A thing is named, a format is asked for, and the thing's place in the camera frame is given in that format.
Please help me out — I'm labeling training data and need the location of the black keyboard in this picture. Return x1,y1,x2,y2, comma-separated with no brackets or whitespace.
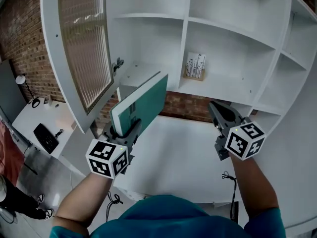
33,122,60,155

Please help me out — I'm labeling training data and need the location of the black desk lamp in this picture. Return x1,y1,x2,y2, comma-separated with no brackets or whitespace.
15,73,41,109

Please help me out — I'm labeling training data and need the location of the person's teal shirt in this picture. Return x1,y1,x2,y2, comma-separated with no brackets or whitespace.
51,194,287,238

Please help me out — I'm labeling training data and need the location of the person's left forearm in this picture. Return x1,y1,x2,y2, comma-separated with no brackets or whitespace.
53,172,115,233

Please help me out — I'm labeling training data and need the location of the wooden card holder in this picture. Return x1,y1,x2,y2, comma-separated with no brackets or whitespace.
183,67,206,82

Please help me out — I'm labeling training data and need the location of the black wrist cord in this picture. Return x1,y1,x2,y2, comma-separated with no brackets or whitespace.
106,191,124,223
221,171,238,223

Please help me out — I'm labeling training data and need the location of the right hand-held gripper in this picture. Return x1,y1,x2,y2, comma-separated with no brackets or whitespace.
208,101,266,162

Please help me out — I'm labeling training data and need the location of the glass cabinet door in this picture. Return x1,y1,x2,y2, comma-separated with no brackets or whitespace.
41,0,120,135

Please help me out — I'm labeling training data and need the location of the small white side desk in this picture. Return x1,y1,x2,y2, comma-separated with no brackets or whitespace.
11,100,78,159

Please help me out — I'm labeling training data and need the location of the teal book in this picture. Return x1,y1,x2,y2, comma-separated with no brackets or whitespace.
109,70,169,136

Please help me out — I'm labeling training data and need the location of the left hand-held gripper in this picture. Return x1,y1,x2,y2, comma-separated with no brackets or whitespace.
85,118,143,180

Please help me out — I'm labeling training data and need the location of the grey metal cabinet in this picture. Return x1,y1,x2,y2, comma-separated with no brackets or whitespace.
0,59,27,123

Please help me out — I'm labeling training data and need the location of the person's right forearm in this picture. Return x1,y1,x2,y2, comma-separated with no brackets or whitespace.
229,154,280,224

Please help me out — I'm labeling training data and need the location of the metal door hinge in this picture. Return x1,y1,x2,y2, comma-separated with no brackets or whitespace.
111,56,125,73

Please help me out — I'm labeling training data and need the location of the white shelf unit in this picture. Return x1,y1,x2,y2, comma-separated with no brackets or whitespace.
41,0,317,233

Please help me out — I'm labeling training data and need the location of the white printed card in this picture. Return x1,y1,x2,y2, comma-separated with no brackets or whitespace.
186,52,207,78

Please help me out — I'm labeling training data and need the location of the red cloth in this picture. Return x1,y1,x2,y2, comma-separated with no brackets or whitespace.
0,120,25,183

